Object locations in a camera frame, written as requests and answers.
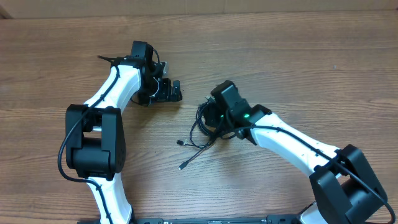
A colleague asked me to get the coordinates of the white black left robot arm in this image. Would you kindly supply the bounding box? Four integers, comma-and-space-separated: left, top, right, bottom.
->
57, 55, 182, 223

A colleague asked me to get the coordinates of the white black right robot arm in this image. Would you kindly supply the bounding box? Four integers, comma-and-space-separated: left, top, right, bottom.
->
203, 100, 396, 223

